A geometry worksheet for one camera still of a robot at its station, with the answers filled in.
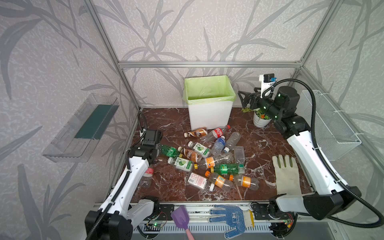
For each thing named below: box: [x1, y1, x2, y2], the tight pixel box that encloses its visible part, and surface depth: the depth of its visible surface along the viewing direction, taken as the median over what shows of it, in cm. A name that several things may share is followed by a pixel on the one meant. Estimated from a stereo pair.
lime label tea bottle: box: [187, 141, 212, 159], surface depth 95 cm
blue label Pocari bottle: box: [210, 135, 226, 156], surface depth 96 cm
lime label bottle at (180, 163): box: [167, 157, 195, 172], surface depth 89 cm
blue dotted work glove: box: [207, 204, 255, 240], surface depth 73 cm
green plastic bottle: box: [160, 145, 180, 158], surface depth 95 cm
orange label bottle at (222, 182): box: [209, 175, 234, 192], surface depth 81 cm
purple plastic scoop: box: [171, 205, 195, 240], surface depth 73 cm
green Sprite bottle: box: [214, 163, 246, 176], surface depth 87 cm
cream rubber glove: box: [272, 154, 302, 196], surface depth 85 cm
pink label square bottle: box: [185, 171, 215, 192], surface depth 82 cm
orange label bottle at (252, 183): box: [234, 174, 260, 191], surface depth 81 cm
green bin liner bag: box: [182, 75, 237, 105], surface depth 100 cm
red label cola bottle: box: [200, 124, 231, 144], surface depth 103 cm
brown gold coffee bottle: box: [184, 127, 208, 138], surface depth 101 cm
